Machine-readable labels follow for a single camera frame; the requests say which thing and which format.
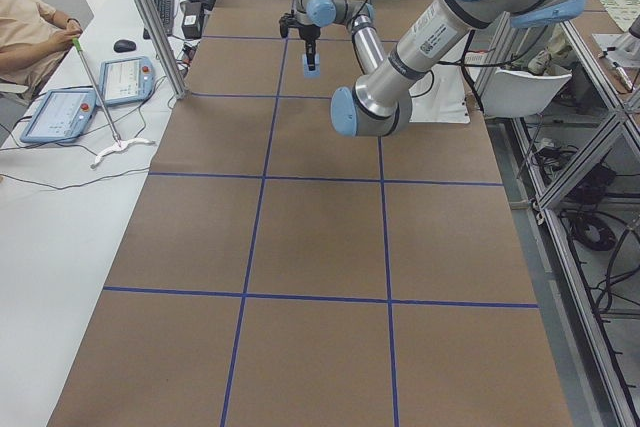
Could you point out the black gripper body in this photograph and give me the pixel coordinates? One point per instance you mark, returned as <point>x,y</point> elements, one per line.
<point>308,33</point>

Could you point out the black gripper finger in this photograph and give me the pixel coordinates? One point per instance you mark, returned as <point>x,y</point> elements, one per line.
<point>313,56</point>
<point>307,55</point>

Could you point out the light blue foam block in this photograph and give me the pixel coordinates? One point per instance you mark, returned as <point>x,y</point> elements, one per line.
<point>310,74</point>

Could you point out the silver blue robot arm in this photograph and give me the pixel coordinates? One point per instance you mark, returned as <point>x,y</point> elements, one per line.
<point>379,103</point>

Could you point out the black power adapter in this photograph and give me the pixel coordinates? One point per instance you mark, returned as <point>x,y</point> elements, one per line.
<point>192,22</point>

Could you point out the black keyboard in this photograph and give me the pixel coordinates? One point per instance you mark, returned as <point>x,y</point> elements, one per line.
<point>165,9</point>

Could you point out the black computer mouse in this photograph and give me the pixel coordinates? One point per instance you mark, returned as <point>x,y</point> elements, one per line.
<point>124,45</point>

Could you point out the far teach pendant tablet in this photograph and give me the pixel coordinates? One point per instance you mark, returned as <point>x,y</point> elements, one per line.
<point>126,80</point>

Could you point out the teach pendant tablet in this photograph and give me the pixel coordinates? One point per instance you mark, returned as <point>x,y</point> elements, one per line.
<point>126,80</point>
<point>62,116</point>

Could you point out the white chair seat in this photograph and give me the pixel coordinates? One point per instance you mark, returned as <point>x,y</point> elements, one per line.
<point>514,94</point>

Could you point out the metal stick with white hook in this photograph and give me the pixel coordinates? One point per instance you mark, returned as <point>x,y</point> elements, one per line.
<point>120,145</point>

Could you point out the near teach pendant tablet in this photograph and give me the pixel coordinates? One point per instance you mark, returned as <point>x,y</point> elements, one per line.
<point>62,116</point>

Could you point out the seated person in beige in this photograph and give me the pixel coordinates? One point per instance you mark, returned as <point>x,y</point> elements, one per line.
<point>35,38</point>

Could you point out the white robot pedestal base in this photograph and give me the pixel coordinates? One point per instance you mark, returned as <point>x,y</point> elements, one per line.
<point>439,98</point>

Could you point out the aluminium frame post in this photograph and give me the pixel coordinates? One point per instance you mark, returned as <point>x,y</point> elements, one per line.
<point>152,23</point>

